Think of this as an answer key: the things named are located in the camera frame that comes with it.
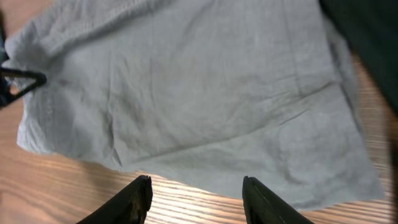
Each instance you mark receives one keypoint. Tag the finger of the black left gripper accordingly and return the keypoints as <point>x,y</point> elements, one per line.
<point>7,96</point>

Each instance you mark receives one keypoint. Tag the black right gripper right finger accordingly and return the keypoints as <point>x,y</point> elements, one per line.
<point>263,206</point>

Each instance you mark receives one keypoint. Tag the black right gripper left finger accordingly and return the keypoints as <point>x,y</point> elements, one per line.
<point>129,206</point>

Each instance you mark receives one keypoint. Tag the grey cotton shorts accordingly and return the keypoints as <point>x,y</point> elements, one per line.
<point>201,92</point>

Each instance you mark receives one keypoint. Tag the black t-shirt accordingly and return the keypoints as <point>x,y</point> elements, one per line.
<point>370,27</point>

